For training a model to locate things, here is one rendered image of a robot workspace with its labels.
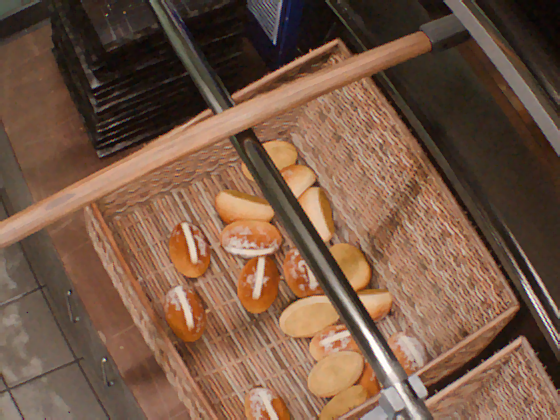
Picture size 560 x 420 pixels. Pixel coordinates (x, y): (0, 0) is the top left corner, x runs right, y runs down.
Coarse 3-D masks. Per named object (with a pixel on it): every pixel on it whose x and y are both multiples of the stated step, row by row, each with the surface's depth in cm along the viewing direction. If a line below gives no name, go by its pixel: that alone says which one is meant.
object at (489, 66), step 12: (432, 0) 156; (444, 12) 154; (480, 48) 150; (480, 60) 151; (492, 72) 150; (504, 84) 148; (516, 96) 146; (516, 108) 148; (528, 120) 146; (540, 132) 144; (540, 144) 146; (552, 156) 144
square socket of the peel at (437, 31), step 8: (448, 16) 146; (456, 16) 146; (432, 24) 145; (440, 24) 145; (448, 24) 145; (456, 24) 145; (424, 32) 144; (432, 32) 144; (440, 32) 144; (448, 32) 144; (456, 32) 145; (464, 32) 145; (432, 40) 144; (440, 40) 144; (448, 40) 145; (456, 40) 146; (464, 40) 147; (432, 48) 144; (440, 48) 145; (448, 48) 147
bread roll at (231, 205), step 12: (228, 192) 195; (240, 192) 198; (216, 204) 196; (228, 204) 194; (240, 204) 194; (252, 204) 194; (264, 204) 195; (228, 216) 195; (240, 216) 194; (252, 216) 194; (264, 216) 194
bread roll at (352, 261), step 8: (336, 248) 194; (344, 248) 192; (352, 248) 192; (336, 256) 193; (344, 256) 192; (352, 256) 191; (360, 256) 191; (344, 264) 191; (352, 264) 190; (360, 264) 189; (368, 264) 191; (344, 272) 190; (352, 272) 189; (360, 272) 189; (368, 272) 190; (352, 280) 189; (360, 280) 189; (368, 280) 190; (360, 288) 190
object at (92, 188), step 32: (416, 32) 145; (352, 64) 140; (384, 64) 142; (288, 96) 138; (192, 128) 135; (224, 128) 135; (128, 160) 132; (160, 160) 133; (64, 192) 129; (96, 192) 130; (0, 224) 127; (32, 224) 127
